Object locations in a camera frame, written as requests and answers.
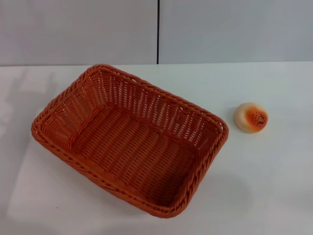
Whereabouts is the orange woven plastic basket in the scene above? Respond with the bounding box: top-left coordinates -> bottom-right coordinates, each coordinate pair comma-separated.
30,64 -> 230,219

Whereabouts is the round bun with orange top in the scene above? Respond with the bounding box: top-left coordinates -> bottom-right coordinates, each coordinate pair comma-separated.
233,102 -> 269,134

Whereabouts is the black vertical wall strip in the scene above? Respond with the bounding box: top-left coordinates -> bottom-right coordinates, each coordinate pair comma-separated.
156,0 -> 161,65

